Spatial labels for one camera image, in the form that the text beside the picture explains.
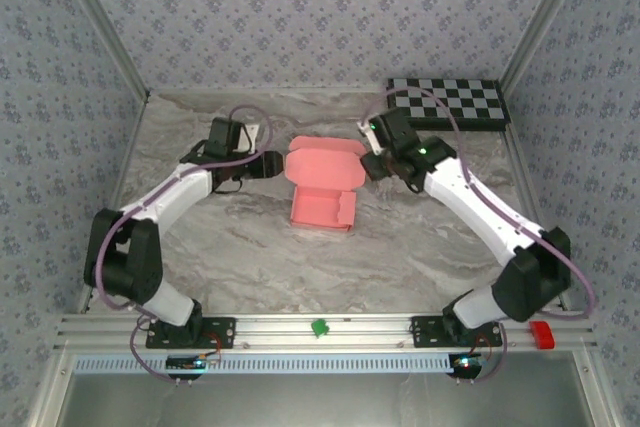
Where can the pink paper box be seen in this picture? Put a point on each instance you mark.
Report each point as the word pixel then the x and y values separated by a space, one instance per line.
pixel 320 167

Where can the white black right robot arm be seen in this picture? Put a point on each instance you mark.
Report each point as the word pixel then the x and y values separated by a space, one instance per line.
pixel 475 207

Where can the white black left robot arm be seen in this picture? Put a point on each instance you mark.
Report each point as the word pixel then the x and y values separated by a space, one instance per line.
pixel 170 192

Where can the black grey chessboard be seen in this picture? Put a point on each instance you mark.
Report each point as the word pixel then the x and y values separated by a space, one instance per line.
pixel 465 102

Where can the green plastic clip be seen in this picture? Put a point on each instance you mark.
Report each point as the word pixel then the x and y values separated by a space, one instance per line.
pixel 319 328

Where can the left circuit board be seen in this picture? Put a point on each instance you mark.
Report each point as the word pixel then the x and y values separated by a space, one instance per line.
pixel 190 362

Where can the circuit board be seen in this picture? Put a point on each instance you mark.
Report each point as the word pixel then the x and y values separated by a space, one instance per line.
pixel 190 362
pixel 467 363

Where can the right circuit board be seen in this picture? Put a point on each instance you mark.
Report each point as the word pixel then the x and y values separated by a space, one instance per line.
pixel 467 363

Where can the red plastic block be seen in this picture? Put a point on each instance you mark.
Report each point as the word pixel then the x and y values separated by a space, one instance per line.
pixel 542 335

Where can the grey metal sheet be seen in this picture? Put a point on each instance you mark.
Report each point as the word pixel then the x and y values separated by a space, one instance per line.
pixel 320 402

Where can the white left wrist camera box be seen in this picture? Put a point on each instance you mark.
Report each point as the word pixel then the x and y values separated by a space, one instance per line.
pixel 251 137

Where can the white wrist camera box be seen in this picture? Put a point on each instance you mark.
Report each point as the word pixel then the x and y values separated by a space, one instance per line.
pixel 369 136
pixel 251 137

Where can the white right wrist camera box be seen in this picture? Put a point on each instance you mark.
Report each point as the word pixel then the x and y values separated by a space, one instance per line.
pixel 369 136

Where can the aluminium rear rail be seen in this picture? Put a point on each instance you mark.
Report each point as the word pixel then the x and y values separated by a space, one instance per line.
pixel 200 91

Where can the aluminium side rail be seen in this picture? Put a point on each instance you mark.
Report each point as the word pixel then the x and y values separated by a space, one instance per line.
pixel 129 147
pixel 527 172

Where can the aluminium frame post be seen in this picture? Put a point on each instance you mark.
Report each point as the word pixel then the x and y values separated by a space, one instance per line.
pixel 106 22
pixel 541 22

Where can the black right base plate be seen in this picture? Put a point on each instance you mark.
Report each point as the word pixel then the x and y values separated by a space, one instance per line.
pixel 425 332

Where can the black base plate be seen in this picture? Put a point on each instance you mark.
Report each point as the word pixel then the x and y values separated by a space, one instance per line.
pixel 425 332
pixel 222 332

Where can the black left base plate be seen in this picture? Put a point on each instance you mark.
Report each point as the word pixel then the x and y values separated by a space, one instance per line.
pixel 222 332

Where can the aluminium mounting rail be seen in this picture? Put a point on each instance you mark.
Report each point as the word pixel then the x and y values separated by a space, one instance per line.
pixel 360 332

